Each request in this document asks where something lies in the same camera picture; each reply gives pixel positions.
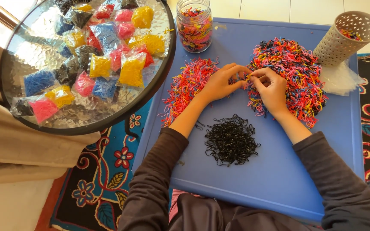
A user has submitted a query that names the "beige fabric curtain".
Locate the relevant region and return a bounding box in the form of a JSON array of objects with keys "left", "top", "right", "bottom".
[{"left": 0, "top": 32, "right": 101, "bottom": 186}]

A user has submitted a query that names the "person's right hand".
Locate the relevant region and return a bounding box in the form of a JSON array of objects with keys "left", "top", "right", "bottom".
[{"left": 245, "top": 67, "right": 290, "bottom": 117}]

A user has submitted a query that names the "heap of rubber band packets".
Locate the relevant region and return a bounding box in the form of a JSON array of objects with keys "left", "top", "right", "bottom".
[{"left": 10, "top": 0, "right": 175, "bottom": 125}]

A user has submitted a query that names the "person's dark clothing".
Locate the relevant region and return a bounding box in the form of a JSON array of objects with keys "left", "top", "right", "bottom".
[{"left": 168, "top": 189, "right": 324, "bottom": 231}]

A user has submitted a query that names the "pile of multicoloured rubber bands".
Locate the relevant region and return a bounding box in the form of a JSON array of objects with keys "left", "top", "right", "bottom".
[{"left": 244, "top": 37, "right": 329, "bottom": 129}]

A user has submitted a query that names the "round glass table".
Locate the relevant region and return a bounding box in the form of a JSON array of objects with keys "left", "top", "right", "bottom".
[{"left": 0, "top": 0, "right": 177, "bottom": 139}]

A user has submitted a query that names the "glass jar with rubber bands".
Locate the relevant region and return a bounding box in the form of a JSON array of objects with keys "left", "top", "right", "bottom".
[{"left": 176, "top": 0, "right": 214, "bottom": 54}]

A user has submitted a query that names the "patterned floral rug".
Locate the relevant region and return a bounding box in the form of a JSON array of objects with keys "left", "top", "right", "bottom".
[{"left": 36, "top": 53, "right": 370, "bottom": 231}]

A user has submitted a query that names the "small clump of rubber bands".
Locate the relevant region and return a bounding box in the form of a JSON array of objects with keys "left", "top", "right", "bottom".
[{"left": 339, "top": 28, "right": 363, "bottom": 41}]

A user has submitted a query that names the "beige perforated plastic basket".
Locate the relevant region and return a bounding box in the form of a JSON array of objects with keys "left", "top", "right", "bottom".
[{"left": 313, "top": 10, "right": 370, "bottom": 67}]

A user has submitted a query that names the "blue plastic table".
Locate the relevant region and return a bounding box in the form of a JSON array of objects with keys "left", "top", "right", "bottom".
[{"left": 132, "top": 18, "right": 365, "bottom": 224}]

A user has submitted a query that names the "pile of black rubber bands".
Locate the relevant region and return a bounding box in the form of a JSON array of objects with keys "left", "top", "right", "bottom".
[{"left": 194, "top": 114, "right": 262, "bottom": 167}]

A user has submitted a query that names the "pile of red pink rubber bands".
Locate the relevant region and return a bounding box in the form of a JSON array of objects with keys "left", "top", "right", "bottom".
[{"left": 158, "top": 57, "right": 237, "bottom": 128}]

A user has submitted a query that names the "stack of clear plastic bags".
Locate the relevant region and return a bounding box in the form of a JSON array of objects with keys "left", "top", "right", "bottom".
[{"left": 319, "top": 59, "right": 365, "bottom": 97}]

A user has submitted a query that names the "person's left hand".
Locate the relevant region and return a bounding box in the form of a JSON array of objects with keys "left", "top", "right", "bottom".
[{"left": 201, "top": 63, "right": 252, "bottom": 104}]

